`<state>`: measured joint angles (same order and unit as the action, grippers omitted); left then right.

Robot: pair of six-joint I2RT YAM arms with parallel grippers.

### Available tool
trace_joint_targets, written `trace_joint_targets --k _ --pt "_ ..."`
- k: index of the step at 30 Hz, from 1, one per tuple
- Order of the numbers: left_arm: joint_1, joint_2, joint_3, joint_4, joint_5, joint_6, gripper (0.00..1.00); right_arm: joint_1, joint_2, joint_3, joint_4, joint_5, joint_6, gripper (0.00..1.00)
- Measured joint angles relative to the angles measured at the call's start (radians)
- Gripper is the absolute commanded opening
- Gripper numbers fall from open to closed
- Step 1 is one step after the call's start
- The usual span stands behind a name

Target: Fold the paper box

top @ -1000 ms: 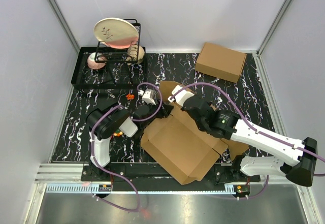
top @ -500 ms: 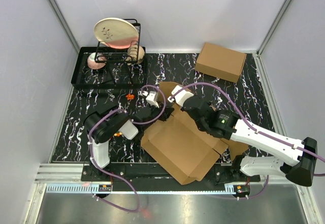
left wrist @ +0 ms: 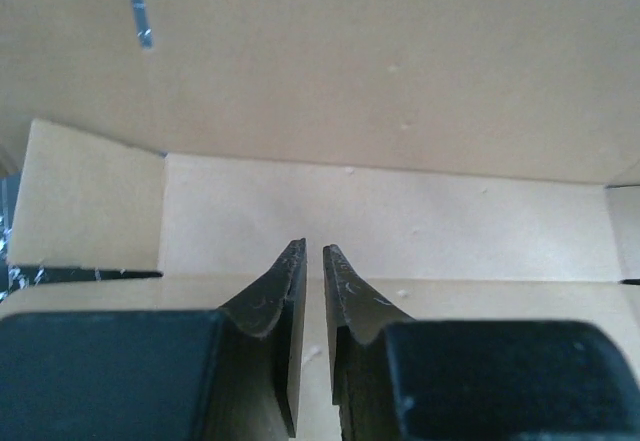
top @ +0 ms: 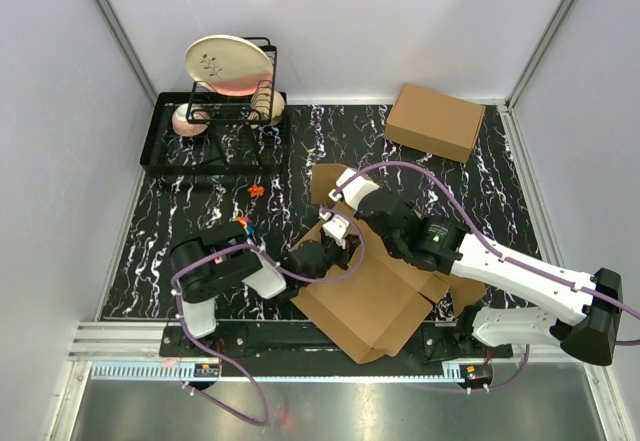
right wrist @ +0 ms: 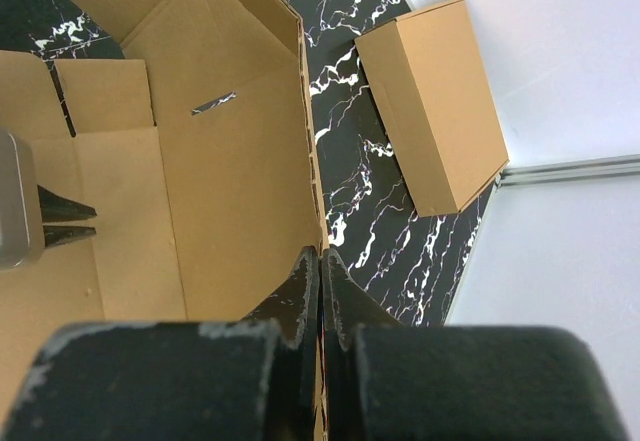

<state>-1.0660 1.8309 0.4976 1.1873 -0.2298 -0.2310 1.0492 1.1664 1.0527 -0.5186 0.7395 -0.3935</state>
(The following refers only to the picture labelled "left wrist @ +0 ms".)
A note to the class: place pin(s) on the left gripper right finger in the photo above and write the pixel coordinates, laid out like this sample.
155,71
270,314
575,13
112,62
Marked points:
361,383

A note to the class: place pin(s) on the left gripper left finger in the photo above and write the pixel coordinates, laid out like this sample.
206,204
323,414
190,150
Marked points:
259,355

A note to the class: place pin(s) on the brown cardboard box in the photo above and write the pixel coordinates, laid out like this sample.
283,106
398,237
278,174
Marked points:
471,158

